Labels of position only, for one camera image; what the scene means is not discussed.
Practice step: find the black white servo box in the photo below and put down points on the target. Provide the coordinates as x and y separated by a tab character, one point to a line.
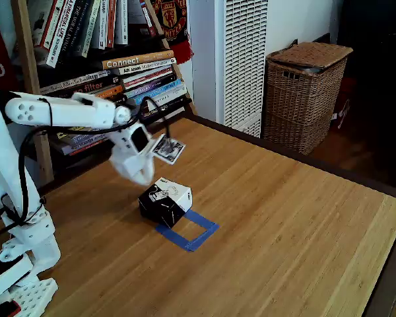
161	201

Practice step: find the blue tape square target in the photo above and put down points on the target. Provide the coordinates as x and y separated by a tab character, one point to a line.
200	236

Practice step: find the red spine book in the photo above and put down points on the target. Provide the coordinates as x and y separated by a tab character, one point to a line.
85	149

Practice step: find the black book orange lettering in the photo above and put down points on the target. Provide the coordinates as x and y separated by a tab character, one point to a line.
120	98

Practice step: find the purple spine book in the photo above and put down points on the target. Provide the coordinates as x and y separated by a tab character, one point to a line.
82	140

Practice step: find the black book white lettering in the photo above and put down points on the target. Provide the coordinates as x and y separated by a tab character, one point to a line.
171	107

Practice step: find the white book grey lettering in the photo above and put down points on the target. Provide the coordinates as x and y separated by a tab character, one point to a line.
168	98

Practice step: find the dark purple book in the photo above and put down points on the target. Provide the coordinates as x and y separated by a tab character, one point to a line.
151	85

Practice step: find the red white striped book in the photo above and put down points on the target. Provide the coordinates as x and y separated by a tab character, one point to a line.
145	76

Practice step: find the black no filter book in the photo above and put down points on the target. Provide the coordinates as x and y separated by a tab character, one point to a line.
92	87

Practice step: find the yellow spine book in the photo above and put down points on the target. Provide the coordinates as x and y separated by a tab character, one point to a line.
61	135

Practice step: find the white Modern Romance book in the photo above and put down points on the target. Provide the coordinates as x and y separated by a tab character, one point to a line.
145	66

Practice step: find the tan Connect book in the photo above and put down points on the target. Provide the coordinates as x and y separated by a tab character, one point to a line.
135	60

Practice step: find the dark green white book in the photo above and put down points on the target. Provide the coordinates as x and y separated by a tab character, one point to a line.
91	29

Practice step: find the white book black print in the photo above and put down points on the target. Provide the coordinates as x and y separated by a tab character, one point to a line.
121	23

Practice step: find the orange red upright book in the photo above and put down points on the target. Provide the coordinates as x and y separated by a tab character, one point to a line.
111	23

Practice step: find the white Sharp book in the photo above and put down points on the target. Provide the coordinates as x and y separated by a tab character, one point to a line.
104	23

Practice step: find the leaning red book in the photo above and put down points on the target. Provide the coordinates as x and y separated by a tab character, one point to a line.
148	18

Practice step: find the white Financial Life book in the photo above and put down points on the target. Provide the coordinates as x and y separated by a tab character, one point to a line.
61	36

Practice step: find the red football scarf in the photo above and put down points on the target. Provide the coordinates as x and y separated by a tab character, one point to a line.
171	20

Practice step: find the black Moral Animal book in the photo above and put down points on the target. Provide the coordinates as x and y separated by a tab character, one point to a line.
74	26

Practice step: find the white radiator grille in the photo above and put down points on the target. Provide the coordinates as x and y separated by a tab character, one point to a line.
244	66

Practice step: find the white red upright book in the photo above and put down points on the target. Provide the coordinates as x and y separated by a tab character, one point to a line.
44	23

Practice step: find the brown wicker basket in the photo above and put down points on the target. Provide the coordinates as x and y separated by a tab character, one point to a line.
300	99

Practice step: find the red bag white print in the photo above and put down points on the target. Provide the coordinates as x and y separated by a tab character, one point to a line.
343	105

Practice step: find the wooden ladder bookshelf frame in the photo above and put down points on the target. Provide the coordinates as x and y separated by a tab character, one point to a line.
26	49

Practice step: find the white perforated base plate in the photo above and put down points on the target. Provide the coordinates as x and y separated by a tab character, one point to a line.
33	297

